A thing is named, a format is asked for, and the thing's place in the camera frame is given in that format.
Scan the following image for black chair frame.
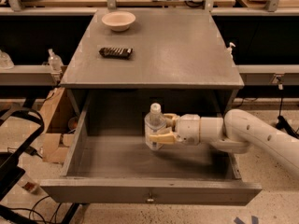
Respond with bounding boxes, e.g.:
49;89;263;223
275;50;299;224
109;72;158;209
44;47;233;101
0;106;45;200

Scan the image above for clear plastic water bottle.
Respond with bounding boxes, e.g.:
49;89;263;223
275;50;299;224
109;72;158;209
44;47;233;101
144;103;166;151

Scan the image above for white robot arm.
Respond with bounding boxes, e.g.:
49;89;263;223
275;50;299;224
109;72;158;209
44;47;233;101
145;109;299;177

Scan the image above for metal drawer knob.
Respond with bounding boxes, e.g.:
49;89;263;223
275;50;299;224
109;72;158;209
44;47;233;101
146;193;155;203

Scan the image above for clear plastic container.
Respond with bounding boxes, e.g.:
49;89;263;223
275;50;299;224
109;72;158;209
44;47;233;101
0;50;14;69

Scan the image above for black power adapter cable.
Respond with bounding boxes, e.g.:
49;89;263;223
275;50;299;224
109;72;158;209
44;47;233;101
275;83;299;140

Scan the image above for grey wooden cabinet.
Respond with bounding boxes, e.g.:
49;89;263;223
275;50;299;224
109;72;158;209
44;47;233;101
62;8;244;114

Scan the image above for clear soap dispenser bottle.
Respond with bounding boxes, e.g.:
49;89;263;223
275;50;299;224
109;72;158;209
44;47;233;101
48;49;63;72

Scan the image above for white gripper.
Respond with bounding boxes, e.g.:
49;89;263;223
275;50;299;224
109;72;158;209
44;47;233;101
149;113;201;146

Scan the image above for white paper bowl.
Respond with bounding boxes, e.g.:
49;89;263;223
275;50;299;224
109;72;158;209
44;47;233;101
102;11;135;32

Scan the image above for cardboard box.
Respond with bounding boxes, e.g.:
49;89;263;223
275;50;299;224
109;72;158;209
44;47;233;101
40;88;74;163

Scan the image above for dark striped snack bar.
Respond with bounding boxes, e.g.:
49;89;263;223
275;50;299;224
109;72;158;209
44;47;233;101
99;48;133;60

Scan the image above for grey open drawer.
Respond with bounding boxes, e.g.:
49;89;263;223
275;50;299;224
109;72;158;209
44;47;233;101
41;90;262;205

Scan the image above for white pump dispenser bottle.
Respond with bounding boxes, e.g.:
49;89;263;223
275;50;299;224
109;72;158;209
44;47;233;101
227;42;235;59

